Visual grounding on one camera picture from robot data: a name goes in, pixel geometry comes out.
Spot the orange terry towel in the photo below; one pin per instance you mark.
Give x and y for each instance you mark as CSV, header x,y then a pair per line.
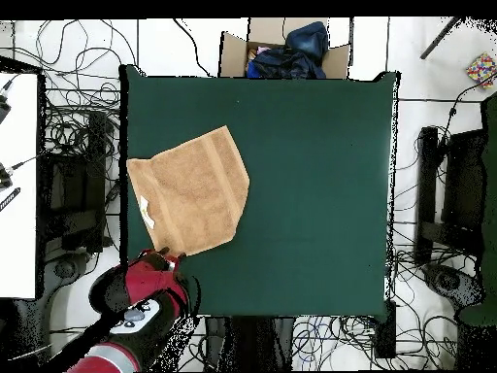
x,y
194,186

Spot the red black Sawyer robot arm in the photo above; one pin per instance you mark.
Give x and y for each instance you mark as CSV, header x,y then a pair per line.
x,y
151,283

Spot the black flat strip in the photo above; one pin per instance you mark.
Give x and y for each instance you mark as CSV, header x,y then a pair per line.
x,y
9,199

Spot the multicoloured speckled item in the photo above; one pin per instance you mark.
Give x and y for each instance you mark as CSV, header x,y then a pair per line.
x,y
481,70

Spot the white desk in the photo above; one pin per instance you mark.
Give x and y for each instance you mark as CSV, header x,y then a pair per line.
x,y
19,233

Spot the dark green table cloth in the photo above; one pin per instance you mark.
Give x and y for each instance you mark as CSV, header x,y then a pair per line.
x,y
310,194

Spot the brown cardboard box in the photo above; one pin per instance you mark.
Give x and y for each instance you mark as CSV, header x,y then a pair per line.
x,y
233,54

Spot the dark blue clothes pile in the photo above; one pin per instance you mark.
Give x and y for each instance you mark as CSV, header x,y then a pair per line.
x,y
295,58

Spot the black box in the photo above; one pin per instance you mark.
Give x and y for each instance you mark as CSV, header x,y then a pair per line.
x,y
385,334

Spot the green cloth covered table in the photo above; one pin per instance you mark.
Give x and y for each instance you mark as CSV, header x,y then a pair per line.
x,y
491,194

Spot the black rod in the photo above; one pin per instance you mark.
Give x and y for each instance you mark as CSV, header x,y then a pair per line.
x,y
440,39

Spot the black stand frame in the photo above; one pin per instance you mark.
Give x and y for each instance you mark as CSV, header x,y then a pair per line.
x,y
73,217
427,175

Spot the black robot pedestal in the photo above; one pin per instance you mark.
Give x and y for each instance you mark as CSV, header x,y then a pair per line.
x,y
248,342

